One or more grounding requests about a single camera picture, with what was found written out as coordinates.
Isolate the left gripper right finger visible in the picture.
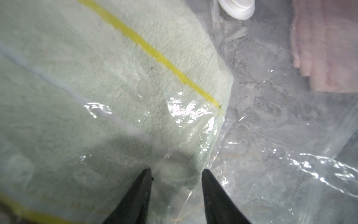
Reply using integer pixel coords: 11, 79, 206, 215
202, 169, 250, 224

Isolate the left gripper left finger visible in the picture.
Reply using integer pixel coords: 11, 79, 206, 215
103, 168, 153, 224

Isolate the white round bag valve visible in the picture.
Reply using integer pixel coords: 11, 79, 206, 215
218, 0, 255, 21

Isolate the cream striped towel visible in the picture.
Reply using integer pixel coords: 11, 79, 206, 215
1, 1, 233, 224

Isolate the pink towel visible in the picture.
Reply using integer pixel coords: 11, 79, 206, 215
291, 1, 358, 93

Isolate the clear plastic vacuum bag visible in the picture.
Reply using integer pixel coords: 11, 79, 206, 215
1, 1, 358, 224

